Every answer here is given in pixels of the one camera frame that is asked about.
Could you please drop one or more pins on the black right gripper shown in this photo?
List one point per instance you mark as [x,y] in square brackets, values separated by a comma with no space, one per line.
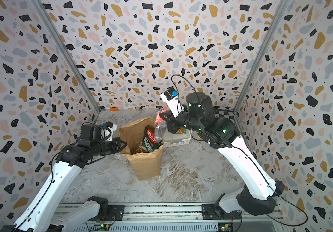
[173,121]

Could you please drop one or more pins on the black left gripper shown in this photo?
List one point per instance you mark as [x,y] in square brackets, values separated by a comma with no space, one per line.
[116,141]

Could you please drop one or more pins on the green seaweed condiment packet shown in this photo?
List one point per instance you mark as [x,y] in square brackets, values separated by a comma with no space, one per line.
[149,143]

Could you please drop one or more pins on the clear red condiment packet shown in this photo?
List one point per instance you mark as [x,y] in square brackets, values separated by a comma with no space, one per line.
[160,126]

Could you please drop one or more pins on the brown paper bag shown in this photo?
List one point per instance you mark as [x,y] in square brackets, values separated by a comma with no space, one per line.
[145,165]

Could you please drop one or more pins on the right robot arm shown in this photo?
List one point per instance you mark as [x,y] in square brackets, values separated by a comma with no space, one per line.
[257,196]

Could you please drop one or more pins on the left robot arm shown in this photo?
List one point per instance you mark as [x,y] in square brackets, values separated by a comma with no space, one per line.
[94,141]

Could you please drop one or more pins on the white plastic basket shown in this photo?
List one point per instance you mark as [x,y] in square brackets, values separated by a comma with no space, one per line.
[180,138]

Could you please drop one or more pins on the black white chessboard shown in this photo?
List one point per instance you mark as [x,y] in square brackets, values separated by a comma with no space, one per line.
[223,113]

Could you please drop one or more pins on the orange small object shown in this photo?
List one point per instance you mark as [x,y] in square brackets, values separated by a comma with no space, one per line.
[114,108]

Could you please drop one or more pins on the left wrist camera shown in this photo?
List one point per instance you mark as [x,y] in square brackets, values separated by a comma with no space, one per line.
[108,129]

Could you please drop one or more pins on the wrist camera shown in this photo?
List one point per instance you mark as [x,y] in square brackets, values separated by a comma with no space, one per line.
[171,97]
[108,129]

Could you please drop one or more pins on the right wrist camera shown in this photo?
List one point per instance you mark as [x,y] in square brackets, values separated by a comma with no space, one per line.
[171,97]

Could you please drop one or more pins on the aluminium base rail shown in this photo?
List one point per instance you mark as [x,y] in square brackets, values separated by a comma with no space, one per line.
[163,217]

